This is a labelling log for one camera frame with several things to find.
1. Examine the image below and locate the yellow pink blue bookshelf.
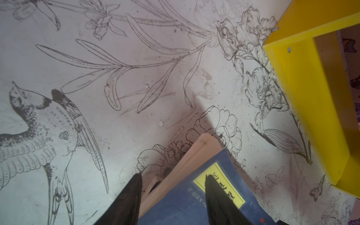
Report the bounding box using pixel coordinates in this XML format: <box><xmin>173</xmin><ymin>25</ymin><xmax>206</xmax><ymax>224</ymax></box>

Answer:
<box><xmin>264</xmin><ymin>1</ymin><xmax>360</xmax><ymax>197</ymax></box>

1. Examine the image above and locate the navy book underneath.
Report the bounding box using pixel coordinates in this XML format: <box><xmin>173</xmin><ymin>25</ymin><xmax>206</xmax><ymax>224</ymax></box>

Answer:
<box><xmin>138</xmin><ymin>133</ymin><xmax>276</xmax><ymax>225</ymax></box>

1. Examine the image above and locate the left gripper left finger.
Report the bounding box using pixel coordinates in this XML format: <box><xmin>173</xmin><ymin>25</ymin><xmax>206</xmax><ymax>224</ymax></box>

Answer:
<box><xmin>95</xmin><ymin>173</ymin><xmax>143</xmax><ymax>225</ymax></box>

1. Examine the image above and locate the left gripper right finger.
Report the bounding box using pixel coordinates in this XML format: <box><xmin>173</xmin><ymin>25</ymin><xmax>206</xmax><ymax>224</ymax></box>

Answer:
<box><xmin>205</xmin><ymin>175</ymin><xmax>251</xmax><ymax>225</ymax></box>

